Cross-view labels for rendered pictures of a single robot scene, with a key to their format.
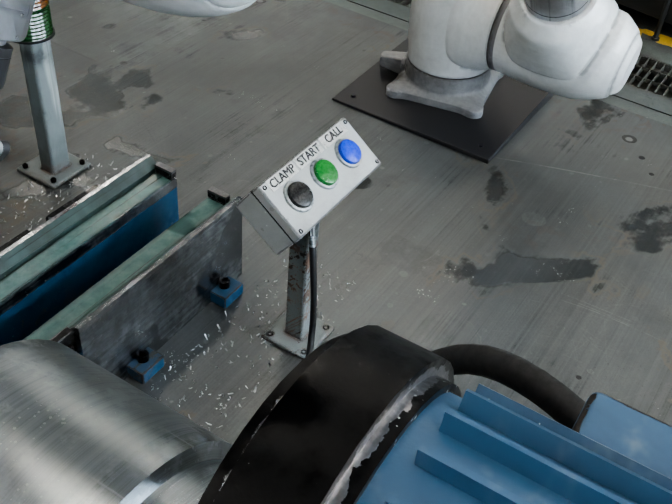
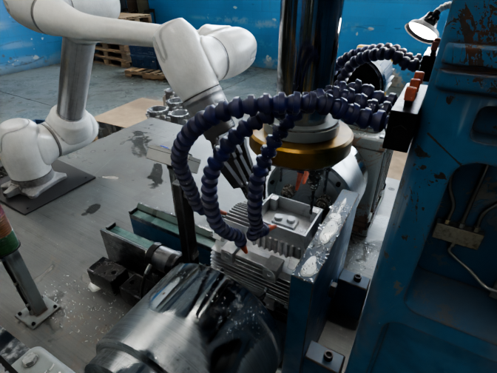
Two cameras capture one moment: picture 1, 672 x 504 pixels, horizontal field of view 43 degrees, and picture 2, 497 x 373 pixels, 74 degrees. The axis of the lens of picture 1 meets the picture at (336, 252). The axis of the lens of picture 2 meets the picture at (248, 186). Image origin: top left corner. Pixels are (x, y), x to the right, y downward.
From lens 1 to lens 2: 1.13 m
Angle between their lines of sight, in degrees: 69
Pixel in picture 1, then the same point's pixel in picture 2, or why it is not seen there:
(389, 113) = (49, 197)
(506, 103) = (60, 169)
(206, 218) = (146, 213)
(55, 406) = not seen: hidden behind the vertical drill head
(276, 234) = (196, 166)
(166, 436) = not seen: hidden behind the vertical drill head
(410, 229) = (129, 195)
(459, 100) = (56, 177)
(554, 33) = (85, 121)
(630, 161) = (106, 152)
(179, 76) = not seen: outside the picture
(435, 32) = (36, 158)
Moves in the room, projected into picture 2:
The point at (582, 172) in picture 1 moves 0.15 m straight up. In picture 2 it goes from (109, 160) to (101, 132)
